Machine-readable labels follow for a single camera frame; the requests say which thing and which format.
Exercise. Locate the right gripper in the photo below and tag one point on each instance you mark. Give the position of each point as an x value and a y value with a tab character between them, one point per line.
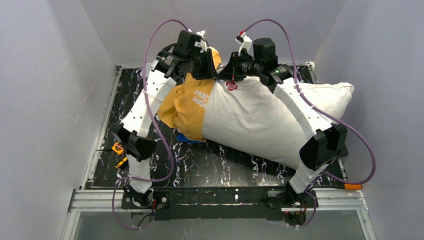
230	69

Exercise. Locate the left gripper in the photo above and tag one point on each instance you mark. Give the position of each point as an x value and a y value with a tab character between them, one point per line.
206	67

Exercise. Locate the white pillow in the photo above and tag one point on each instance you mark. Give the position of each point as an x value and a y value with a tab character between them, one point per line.
246	116

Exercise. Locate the yellow and blue pillowcase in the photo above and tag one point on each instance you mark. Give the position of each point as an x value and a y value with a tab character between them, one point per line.
184	107

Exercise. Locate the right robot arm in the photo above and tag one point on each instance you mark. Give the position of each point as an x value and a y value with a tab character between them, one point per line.
325	139

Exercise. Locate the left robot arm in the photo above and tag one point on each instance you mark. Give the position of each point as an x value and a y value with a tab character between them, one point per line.
132	132

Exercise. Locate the yellow tape measure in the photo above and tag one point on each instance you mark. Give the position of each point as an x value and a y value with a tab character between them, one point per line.
118	148

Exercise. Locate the yellow black screwdriver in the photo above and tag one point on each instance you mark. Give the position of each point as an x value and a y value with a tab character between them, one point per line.
122	163

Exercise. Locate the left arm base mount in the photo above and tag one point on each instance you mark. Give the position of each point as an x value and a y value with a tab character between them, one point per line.
156	198

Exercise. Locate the orange handled tool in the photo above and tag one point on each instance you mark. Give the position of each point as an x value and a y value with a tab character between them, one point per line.
352	187

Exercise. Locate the aluminium frame rail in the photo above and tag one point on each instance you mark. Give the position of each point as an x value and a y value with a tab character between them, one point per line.
73	216

